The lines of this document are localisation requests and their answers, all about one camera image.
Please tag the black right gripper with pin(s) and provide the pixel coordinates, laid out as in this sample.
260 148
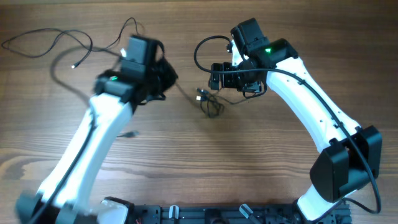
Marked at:
218 76

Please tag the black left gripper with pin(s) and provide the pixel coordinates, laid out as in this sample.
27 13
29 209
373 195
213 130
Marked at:
168 76

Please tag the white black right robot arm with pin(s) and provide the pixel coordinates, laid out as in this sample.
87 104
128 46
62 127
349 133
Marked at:
349 155

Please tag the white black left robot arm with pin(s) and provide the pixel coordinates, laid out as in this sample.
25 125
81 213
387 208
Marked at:
64 196

